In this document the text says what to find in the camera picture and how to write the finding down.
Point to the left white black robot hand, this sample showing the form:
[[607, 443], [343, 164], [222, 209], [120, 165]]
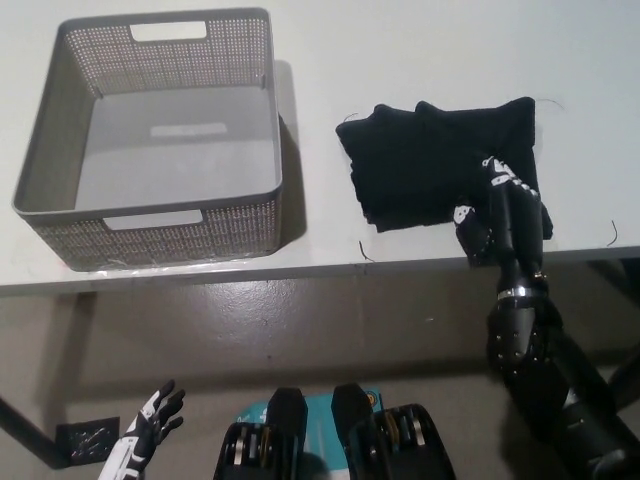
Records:
[[150, 430]]

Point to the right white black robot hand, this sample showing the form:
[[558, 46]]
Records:
[[520, 230]]

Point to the black t shirt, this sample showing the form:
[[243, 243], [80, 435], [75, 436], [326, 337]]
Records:
[[425, 165]]

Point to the black floor tape patch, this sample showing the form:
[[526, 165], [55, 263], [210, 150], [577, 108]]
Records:
[[85, 437]]

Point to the dark metal table leg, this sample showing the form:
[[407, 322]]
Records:
[[27, 430], [631, 382]]

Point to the black ribbed robot body block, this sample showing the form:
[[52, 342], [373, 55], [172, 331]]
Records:
[[360, 422], [290, 417]]

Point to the grey perforated plastic basket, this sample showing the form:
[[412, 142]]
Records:
[[55, 160]]

